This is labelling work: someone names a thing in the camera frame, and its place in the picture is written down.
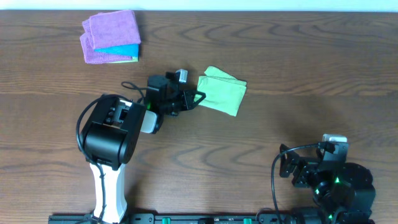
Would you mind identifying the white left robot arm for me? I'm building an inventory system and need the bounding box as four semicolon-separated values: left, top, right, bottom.
76;70;206;223

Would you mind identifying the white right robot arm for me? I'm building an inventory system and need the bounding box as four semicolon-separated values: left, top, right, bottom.
277;140;376;223

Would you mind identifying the blue folded cloth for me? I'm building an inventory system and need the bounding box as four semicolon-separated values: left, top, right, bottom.
95;44;139;57

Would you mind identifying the lower purple folded cloth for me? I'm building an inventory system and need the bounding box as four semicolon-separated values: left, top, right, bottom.
80;20;132;64

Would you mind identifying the top purple folded cloth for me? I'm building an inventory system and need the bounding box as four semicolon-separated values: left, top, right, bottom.
88;10;141;49

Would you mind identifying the purple folded cloth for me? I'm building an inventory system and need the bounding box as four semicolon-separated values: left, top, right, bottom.
88;10;141;49
80;20;132;64

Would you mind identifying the green microfiber cloth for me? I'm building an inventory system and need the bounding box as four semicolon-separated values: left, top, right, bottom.
197;66;247;116

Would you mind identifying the light green bottom cloth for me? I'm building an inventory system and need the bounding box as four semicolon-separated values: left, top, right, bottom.
112;57;139;63

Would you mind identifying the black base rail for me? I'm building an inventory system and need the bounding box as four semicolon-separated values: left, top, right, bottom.
48;212;312;224

